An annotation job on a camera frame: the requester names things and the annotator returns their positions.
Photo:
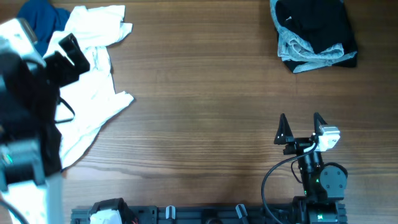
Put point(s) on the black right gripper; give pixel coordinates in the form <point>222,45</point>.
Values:
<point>300,145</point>

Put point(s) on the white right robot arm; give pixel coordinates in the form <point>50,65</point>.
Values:
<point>324,184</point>

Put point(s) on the blue t-shirt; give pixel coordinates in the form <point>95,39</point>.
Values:
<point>44,19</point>

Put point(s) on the black folded garment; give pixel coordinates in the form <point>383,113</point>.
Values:
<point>298,59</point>

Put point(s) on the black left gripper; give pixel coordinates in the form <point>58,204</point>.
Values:
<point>60,63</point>

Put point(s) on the black t-shirt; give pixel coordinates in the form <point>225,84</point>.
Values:
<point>322,23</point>

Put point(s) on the white t-shirt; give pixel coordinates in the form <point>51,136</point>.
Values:
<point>92,98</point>

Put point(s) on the light blue jeans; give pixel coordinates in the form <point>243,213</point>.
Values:
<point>287,37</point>

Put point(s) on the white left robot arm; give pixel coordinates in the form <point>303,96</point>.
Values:
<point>51,110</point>

